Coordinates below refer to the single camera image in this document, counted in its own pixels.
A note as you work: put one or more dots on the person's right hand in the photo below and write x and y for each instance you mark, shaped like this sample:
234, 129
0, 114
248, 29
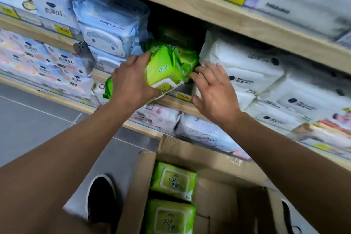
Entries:
219, 99

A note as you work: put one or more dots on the person's left hand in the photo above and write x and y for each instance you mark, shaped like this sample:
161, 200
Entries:
129, 83

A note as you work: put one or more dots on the white blue tissue pack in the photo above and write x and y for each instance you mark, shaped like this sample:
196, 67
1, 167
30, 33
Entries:
205, 132

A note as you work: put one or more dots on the stack of light blue wipes packs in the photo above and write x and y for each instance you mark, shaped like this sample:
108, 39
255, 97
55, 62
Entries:
109, 22

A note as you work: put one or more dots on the brown cardboard box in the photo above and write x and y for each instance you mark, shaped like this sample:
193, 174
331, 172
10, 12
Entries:
214, 165

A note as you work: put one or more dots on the wooden edged grey shelf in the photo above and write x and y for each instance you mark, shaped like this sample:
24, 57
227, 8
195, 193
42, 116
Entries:
219, 13

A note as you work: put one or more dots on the person's left forearm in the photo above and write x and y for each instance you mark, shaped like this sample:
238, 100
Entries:
54, 176

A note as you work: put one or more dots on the person's right forearm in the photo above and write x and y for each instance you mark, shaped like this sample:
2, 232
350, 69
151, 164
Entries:
301, 176

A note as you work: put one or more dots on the person's left black shoe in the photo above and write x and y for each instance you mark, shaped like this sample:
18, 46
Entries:
101, 201

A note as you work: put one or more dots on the person's black shoe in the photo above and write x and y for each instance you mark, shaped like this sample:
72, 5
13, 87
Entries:
101, 201
286, 220

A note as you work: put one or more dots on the person's right black shoe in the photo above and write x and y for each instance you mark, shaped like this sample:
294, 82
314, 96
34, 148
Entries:
286, 220

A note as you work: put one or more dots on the person's left leg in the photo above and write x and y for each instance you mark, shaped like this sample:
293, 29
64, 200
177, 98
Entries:
82, 227

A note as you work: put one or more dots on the large white tissue pack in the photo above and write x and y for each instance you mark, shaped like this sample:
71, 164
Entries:
310, 0

